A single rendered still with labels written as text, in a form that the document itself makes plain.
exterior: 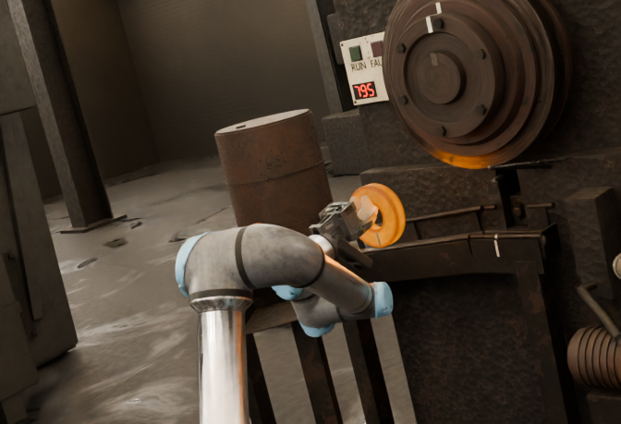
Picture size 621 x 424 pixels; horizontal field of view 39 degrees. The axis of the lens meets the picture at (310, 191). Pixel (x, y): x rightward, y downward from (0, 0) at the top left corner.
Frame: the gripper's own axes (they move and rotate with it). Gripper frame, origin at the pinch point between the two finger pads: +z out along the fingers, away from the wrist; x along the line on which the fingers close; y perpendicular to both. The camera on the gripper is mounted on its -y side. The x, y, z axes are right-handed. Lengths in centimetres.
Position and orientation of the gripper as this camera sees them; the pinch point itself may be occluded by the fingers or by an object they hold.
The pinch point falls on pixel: (374, 208)
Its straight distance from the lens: 211.3
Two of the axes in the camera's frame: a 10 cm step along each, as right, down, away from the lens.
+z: 5.9, -5.2, 6.2
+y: -4.1, -8.5, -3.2
